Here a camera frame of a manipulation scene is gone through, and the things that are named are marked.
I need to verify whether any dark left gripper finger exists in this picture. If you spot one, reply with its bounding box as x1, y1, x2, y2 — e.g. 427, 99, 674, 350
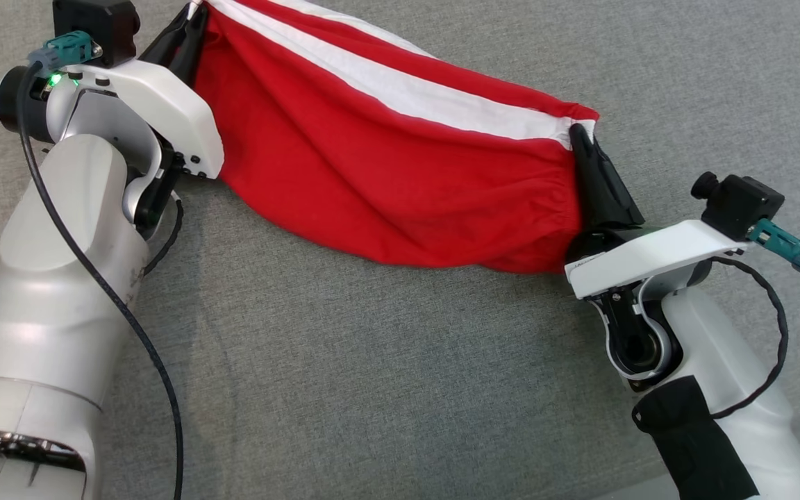
167, 7, 208, 88
140, 6, 196, 70

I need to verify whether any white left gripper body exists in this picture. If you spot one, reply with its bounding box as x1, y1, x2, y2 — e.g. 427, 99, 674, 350
44, 59, 225, 180

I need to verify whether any teal right camera connector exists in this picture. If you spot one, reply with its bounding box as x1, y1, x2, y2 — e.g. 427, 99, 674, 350
747, 219, 800, 274

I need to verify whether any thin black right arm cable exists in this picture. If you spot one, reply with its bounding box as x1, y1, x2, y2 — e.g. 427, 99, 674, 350
709, 257, 790, 421

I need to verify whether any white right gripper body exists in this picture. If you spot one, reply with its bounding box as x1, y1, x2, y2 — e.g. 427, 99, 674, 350
565, 221, 755, 299

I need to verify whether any teal left camera connector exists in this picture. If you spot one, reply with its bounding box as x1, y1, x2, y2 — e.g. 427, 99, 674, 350
28, 31, 103, 71

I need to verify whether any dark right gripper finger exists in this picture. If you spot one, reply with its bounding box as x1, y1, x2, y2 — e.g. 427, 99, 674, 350
570, 124, 626, 230
591, 139, 644, 224

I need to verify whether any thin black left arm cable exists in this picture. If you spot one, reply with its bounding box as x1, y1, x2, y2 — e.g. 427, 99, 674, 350
142, 198, 185, 277

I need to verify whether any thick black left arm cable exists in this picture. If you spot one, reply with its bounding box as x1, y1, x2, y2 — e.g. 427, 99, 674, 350
15, 61, 185, 500

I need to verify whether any teal camera connector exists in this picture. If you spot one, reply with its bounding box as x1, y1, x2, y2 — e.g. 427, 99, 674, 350
28, 31, 103, 71
747, 219, 800, 274

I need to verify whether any red and white basketball jersey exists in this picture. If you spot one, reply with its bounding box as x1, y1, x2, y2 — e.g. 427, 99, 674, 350
188, 0, 600, 274

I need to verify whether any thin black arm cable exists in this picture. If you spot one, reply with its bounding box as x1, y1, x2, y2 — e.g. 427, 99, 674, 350
142, 198, 185, 277
709, 257, 790, 421

